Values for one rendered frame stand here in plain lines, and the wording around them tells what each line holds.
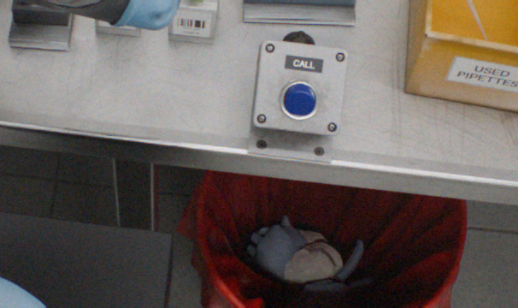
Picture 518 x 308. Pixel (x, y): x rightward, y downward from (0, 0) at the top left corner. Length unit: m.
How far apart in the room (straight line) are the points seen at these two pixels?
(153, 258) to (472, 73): 0.32
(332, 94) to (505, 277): 1.06
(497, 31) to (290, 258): 0.68
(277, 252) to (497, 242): 0.48
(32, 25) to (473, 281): 1.10
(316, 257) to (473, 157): 0.67
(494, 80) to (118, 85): 0.32
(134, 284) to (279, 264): 0.81
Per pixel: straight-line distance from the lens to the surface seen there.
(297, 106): 0.87
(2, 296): 0.57
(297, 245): 1.61
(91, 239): 0.81
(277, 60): 0.88
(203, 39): 0.96
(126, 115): 0.93
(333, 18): 0.98
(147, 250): 0.80
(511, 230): 1.93
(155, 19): 0.62
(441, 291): 1.37
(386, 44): 0.99
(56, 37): 0.96
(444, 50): 0.90
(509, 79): 0.94
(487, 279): 1.88
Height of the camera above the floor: 1.70
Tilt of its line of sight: 64 degrees down
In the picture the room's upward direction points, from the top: 11 degrees clockwise
